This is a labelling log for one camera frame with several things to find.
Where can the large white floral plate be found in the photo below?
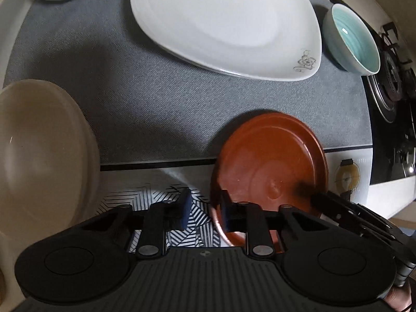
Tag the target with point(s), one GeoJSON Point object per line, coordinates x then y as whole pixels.
{"type": "Point", "coordinates": [224, 22]}

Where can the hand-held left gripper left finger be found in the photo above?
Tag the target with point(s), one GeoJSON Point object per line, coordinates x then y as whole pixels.
{"type": "Point", "coordinates": [185, 206]}

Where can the large beige bowl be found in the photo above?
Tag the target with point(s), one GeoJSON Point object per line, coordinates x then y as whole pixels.
{"type": "Point", "coordinates": [39, 156]}

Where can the teal glazed bowl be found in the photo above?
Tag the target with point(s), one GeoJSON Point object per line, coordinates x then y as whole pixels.
{"type": "Point", "coordinates": [354, 35]}

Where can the black gas stove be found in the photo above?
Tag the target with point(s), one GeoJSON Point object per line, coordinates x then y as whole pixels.
{"type": "Point", "coordinates": [395, 104]}

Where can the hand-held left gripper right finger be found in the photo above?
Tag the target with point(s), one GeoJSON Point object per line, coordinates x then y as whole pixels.
{"type": "Point", "coordinates": [227, 215]}

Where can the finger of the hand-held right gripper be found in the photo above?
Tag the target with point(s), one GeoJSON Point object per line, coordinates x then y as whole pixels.
{"type": "Point", "coordinates": [332, 205]}

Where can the grey printed mat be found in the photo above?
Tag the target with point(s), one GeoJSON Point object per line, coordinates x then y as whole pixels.
{"type": "Point", "coordinates": [136, 104]}

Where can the red-brown round plate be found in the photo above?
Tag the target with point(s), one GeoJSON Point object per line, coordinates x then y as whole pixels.
{"type": "Point", "coordinates": [273, 165]}

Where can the person's right hand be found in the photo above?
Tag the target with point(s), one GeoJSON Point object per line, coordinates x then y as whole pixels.
{"type": "Point", "coordinates": [400, 299]}

